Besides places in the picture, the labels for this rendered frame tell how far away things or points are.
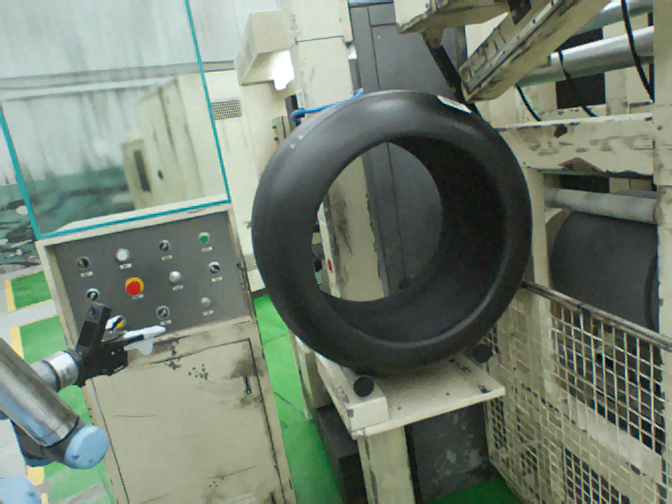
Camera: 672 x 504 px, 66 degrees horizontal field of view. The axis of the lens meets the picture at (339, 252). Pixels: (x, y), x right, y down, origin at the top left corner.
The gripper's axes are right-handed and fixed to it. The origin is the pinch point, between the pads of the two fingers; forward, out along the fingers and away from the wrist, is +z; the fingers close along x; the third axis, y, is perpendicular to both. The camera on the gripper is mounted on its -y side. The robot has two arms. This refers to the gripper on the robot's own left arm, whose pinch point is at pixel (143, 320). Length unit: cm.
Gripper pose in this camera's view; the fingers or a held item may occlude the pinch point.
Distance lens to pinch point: 135.0
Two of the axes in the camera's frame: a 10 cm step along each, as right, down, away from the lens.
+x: 8.7, 1.1, -4.8
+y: 0.4, 9.5, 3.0
